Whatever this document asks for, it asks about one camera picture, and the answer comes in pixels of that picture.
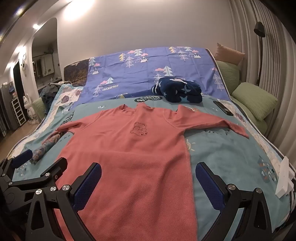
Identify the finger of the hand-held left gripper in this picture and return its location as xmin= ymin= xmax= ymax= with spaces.
xmin=0 ymin=149 xmax=33 ymax=184
xmin=7 ymin=157 xmax=68 ymax=193

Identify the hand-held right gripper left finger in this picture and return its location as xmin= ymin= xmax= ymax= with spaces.
xmin=25 ymin=162 xmax=102 ymax=241

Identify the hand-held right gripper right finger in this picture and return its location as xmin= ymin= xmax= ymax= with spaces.
xmin=195 ymin=162 xmax=275 ymax=241

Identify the pink shirt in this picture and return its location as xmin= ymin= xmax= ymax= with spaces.
xmin=54 ymin=103 xmax=250 ymax=241

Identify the dark clothes pile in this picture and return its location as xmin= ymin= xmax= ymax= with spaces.
xmin=39 ymin=84 xmax=58 ymax=112

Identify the floral patterned cloth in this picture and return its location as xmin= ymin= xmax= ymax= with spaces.
xmin=30 ymin=131 xmax=70 ymax=165

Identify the teal printed blanket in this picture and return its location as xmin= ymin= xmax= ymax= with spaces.
xmin=11 ymin=93 xmax=285 ymax=241

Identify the white ladder rack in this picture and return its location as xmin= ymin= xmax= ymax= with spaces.
xmin=10 ymin=97 xmax=26 ymax=126

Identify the dark cabinet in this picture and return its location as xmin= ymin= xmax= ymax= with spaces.
xmin=0 ymin=82 xmax=17 ymax=137

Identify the white cat figurine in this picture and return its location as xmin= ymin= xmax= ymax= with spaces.
xmin=23 ymin=93 xmax=38 ymax=126

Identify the white power strip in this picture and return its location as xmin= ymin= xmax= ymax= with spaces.
xmin=275 ymin=156 xmax=295 ymax=198

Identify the green bench cushion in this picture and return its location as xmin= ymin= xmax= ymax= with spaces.
xmin=229 ymin=93 xmax=275 ymax=139

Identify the black remote control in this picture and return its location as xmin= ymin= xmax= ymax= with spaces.
xmin=213 ymin=101 xmax=234 ymax=116

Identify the black flat screen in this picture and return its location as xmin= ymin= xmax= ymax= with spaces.
xmin=13 ymin=59 xmax=23 ymax=93

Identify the navy star fleece blanket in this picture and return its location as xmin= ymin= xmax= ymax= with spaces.
xmin=151 ymin=77 xmax=203 ymax=104

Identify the large green pillow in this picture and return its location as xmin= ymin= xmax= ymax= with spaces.
xmin=232 ymin=83 xmax=278 ymax=121

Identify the landscape print headboard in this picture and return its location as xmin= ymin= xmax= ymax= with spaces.
xmin=63 ymin=58 xmax=90 ymax=84

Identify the small green pillow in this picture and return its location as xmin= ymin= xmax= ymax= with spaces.
xmin=216 ymin=60 xmax=240 ymax=93

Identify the purple tree print sheet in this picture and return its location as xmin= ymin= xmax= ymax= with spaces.
xmin=69 ymin=46 xmax=232 ymax=109

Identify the peach pillow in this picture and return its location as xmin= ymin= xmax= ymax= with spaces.
xmin=214 ymin=42 xmax=245 ymax=65

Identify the white curtain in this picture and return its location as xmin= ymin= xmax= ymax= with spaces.
xmin=229 ymin=0 xmax=296 ymax=160

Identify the black floor lamp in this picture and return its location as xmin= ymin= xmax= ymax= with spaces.
xmin=254 ymin=22 xmax=265 ymax=86

